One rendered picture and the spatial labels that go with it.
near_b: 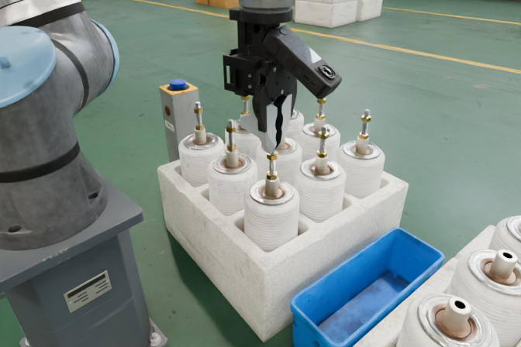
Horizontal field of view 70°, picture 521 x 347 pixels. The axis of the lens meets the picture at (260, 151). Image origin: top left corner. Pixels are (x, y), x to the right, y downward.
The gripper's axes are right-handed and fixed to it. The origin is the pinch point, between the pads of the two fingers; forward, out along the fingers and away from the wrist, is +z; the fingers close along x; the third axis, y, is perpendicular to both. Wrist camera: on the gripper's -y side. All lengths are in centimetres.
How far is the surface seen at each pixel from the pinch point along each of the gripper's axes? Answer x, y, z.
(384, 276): -18.4, -16.1, 33.9
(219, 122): -54, 65, 34
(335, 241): -6.6, -9.0, 19.6
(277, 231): 3.1, -3.0, 13.7
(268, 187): 1.1, 0.5, 7.6
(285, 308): 4.6, -6.1, 28.8
